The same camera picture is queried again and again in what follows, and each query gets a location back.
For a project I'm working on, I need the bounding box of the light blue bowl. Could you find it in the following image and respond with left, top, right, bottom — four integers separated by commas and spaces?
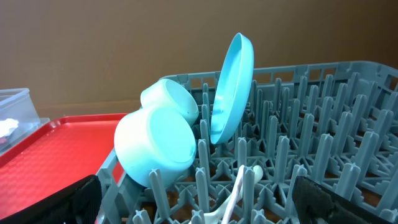
114, 107, 197, 187

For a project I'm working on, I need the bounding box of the red serving tray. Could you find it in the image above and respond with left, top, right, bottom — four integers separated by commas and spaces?
1, 113, 124, 218

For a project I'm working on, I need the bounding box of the white plastic spoon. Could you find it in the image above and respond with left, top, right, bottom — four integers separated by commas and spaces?
189, 168, 250, 224

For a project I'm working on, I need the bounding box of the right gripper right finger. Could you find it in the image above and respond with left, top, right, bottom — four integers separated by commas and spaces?
292, 176, 395, 224

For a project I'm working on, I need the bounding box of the mint green bowl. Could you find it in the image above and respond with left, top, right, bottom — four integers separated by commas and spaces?
140, 78, 199, 126

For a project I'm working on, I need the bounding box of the white plastic fork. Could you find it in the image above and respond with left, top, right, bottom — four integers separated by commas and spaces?
221, 165, 245, 224

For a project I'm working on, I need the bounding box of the white napkin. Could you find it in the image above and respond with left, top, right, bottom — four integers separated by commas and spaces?
0, 118, 19, 138

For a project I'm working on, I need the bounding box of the light blue plate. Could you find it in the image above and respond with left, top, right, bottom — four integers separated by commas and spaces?
210, 33, 254, 144

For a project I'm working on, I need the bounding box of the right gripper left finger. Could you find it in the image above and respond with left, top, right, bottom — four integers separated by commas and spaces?
1, 175, 102, 224

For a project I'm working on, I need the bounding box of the clear plastic waste bin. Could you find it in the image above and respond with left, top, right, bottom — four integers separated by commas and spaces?
1, 88, 50, 155

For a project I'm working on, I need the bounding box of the grey dishwasher rack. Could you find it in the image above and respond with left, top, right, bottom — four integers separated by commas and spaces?
96, 61, 397, 223

